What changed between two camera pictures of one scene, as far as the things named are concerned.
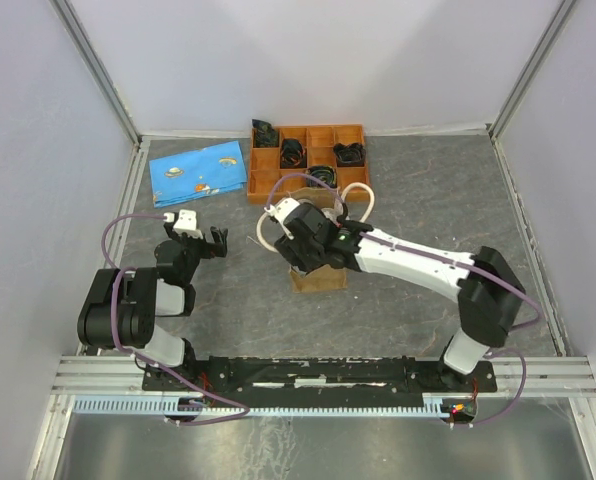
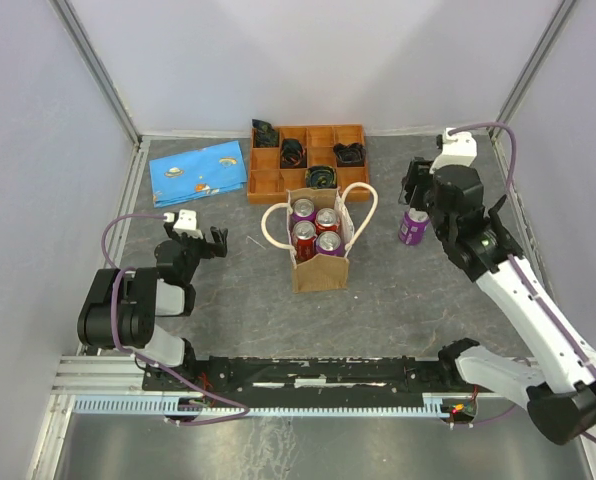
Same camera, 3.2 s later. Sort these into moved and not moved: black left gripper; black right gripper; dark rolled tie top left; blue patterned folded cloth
Moved: black right gripper
Not moved: dark rolled tie top left; blue patterned folded cloth; black left gripper
